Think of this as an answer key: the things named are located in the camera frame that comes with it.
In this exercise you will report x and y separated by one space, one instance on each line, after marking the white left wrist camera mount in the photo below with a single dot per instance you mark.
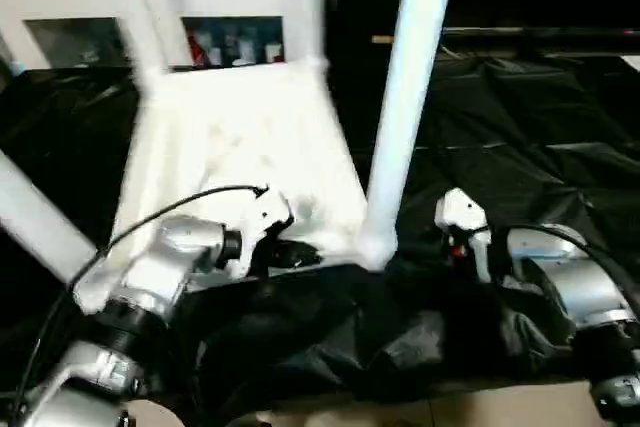
260 217

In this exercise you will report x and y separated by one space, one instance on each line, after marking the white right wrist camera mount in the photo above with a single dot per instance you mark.
462 212

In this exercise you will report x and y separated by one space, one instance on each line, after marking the white cup with red label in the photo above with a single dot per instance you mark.
272 53

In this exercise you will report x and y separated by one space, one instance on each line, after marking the white glass-door cabinet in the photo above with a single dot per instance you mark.
75 2

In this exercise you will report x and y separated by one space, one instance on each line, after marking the black plastic mat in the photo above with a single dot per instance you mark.
525 147

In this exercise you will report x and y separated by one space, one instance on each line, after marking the white flat board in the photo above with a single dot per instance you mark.
634 62

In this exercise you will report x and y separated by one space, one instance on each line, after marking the white plastic table top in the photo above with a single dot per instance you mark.
240 147

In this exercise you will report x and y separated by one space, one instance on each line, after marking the red white bottle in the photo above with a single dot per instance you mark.
196 49

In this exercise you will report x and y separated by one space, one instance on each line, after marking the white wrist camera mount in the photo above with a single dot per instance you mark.
462 212
260 217

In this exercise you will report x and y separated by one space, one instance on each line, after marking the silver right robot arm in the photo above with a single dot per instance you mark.
575 277

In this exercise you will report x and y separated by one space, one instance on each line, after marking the white plastic table leg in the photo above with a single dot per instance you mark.
314 7
405 97
145 37
40 217

